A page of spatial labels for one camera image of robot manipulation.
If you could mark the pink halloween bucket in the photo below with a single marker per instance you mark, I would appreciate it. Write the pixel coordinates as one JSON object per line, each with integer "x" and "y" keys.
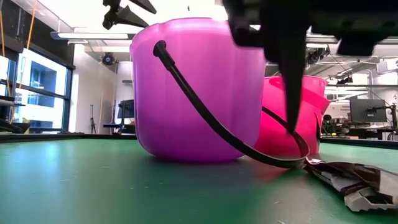
{"x": 309, "y": 102}

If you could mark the small background monitor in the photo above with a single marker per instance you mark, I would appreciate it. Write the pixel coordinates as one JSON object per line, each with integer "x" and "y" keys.
{"x": 127, "y": 109}

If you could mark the round black ceiling device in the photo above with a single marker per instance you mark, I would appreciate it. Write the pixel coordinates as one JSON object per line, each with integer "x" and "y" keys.
{"x": 108, "y": 59}

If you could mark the purple halloween bucket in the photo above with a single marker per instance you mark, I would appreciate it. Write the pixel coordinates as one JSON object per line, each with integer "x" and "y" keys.
{"x": 217, "y": 62}

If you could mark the black tripod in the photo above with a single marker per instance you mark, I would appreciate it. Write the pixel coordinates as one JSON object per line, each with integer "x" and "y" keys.
{"x": 92, "y": 124}

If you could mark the cluttered background workbench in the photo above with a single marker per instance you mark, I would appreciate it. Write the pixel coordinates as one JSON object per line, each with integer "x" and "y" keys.
{"x": 357, "y": 130}

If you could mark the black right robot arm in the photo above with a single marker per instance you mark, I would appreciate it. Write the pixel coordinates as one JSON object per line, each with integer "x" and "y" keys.
{"x": 388, "y": 15}

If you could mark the large dark-framed window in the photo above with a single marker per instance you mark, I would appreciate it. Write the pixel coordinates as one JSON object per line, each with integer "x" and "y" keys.
{"x": 40, "y": 77}

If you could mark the long ceiling light fixture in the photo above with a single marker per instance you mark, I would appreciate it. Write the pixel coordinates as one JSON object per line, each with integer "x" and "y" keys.
{"x": 93, "y": 35}

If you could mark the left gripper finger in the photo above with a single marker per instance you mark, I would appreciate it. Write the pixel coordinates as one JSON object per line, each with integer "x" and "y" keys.
{"x": 130, "y": 18}
{"x": 143, "y": 4}

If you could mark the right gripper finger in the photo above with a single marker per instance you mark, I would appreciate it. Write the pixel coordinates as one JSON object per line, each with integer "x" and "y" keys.
{"x": 297, "y": 68}
{"x": 283, "y": 68}

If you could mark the green table mat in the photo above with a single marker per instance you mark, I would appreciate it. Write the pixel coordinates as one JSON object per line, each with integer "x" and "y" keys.
{"x": 124, "y": 186}

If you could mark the wide background monitor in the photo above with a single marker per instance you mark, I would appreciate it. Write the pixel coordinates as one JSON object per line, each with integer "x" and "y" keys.
{"x": 368, "y": 110}

